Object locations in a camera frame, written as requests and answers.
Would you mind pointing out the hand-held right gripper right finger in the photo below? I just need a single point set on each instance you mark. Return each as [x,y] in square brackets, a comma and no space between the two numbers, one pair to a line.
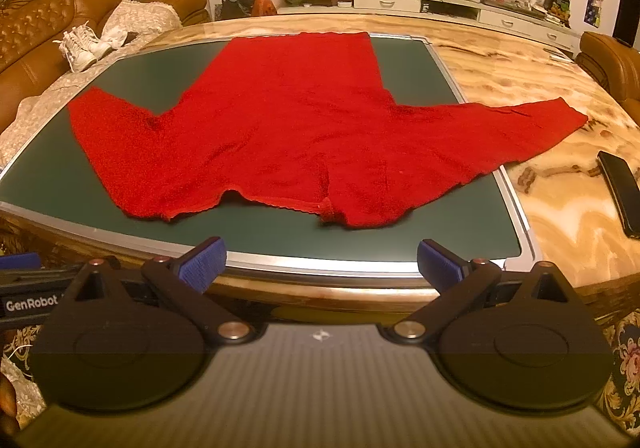
[438,264]

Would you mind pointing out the orange plastic bag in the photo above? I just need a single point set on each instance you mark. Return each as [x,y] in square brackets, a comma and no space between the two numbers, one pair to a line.
[264,2]

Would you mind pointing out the white sneaker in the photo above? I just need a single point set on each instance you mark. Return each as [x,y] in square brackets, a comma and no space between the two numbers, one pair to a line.
[95,40]
[80,55]

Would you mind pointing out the brown leather sofa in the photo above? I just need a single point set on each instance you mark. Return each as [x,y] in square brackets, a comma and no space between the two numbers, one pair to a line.
[30,27]

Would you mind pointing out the brown leather armchair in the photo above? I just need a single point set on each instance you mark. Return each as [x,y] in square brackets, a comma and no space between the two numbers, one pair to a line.
[610,62]

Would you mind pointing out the red knit sweater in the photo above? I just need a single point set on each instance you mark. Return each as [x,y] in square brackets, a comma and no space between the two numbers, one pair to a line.
[300,127]

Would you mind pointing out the cream lace sofa cover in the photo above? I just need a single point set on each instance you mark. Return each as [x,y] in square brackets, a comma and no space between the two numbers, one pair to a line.
[142,15]

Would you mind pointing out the black bag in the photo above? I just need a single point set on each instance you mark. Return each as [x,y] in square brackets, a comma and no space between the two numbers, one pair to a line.
[237,5]

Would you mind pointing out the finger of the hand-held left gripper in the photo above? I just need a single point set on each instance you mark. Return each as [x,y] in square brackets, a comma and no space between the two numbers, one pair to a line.
[20,260]

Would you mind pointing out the black smartphone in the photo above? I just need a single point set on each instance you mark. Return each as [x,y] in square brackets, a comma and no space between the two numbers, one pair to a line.
[622,193]

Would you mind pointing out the white TV cabinet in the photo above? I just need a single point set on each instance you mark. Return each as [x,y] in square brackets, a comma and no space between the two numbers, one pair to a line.
[390,2]

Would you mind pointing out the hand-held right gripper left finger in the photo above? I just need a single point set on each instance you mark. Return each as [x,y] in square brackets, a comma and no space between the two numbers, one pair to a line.
[205,264]

